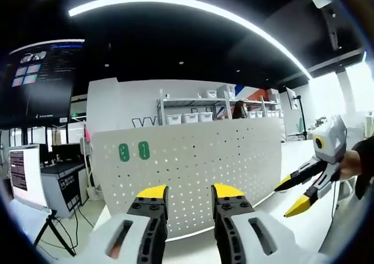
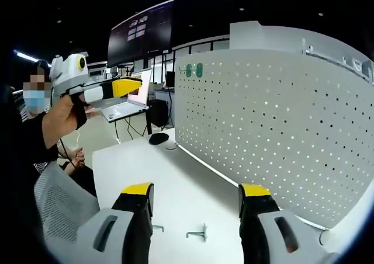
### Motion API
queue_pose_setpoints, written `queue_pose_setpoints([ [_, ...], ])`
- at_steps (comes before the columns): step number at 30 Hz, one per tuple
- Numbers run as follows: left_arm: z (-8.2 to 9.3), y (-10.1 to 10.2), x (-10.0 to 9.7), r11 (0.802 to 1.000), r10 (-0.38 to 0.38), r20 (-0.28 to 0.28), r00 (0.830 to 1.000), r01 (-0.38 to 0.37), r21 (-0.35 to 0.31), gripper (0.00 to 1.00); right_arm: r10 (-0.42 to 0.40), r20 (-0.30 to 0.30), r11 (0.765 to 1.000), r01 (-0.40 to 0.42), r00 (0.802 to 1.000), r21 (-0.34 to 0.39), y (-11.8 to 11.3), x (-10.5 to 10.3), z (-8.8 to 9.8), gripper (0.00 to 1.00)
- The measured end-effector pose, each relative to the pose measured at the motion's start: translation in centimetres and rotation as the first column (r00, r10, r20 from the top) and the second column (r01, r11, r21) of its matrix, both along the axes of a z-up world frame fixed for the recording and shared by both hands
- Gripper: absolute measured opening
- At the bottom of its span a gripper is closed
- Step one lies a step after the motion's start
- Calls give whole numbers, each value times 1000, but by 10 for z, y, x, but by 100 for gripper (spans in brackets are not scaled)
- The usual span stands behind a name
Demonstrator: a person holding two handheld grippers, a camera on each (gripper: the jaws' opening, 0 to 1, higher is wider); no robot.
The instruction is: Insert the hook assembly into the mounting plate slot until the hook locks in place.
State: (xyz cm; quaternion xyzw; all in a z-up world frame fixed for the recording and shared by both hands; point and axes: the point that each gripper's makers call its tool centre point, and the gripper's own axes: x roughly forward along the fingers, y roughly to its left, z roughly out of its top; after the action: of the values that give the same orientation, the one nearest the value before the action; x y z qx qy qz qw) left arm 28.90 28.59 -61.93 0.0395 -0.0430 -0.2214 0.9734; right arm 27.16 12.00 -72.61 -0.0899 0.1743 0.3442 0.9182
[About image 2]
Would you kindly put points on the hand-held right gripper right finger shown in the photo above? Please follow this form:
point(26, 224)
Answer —
point(271, 234)

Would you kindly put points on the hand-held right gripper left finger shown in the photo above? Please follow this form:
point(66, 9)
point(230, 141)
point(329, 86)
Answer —
point(102, 234)

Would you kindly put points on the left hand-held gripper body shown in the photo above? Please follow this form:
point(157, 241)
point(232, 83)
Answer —
point(67, 74)

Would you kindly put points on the white perforated mounting plate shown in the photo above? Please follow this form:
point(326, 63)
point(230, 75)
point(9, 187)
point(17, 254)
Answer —
point(277, 129)

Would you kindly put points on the person's left hand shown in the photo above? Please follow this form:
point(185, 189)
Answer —
point(64, 115)

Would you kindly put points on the white open laptop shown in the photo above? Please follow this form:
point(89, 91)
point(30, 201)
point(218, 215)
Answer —
point(140, 91)

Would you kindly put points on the black computer tower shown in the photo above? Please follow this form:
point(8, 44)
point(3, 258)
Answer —
point(159, 113)

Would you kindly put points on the white laptop table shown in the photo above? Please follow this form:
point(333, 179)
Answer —
point(148, 126)

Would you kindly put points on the ceiling strip light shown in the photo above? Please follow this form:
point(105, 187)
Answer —
point(24, 55)

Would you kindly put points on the black desk monitor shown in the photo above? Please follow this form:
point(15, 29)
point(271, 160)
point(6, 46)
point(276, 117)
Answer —
point(170, 78)

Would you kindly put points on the grey mesh office chair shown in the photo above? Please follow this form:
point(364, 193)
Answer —
point(64, 199)

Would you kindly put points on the black computer mouse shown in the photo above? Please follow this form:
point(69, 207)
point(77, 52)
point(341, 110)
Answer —
point(158, 138)

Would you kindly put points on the white partition panel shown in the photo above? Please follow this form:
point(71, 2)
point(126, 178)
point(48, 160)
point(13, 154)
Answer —
point(245, 36)

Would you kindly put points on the large dark wall screen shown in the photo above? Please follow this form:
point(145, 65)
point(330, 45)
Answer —
point(140, 45)

